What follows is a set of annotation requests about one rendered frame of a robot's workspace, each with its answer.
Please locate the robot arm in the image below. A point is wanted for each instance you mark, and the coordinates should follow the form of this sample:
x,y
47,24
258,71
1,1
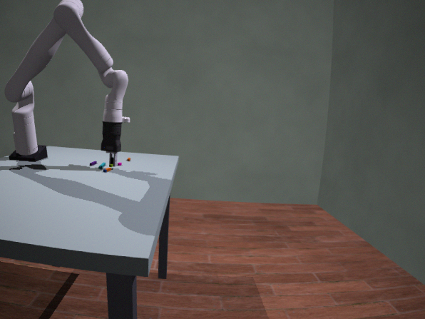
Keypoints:
x,y
67,17

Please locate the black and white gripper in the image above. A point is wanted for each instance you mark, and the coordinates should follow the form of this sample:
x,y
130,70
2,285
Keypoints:
x,y
112,121

